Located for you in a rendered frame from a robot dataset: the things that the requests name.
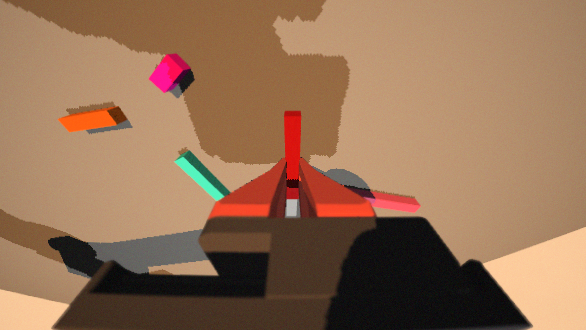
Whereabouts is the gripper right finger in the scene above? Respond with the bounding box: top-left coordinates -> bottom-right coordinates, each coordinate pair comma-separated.
298,157 -> 377,218

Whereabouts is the red rod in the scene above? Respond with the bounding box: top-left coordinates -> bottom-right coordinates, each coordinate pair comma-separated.
284,111 -> 301,199

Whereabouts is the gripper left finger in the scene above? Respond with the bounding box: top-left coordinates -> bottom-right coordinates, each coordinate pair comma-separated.
208,158 -> 287,219

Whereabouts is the small magenta block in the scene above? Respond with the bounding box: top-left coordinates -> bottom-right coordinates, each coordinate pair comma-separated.
149,54 -> 191,93

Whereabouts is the orange rod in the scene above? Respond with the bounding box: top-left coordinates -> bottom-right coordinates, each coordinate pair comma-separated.
59,106 -> 128,132

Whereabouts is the turquoise green rod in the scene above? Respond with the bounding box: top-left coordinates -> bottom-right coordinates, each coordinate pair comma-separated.
175,151 -> 231,201

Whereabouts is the pink rod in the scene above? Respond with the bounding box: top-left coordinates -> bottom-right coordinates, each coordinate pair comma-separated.
346,187 -> 421,213

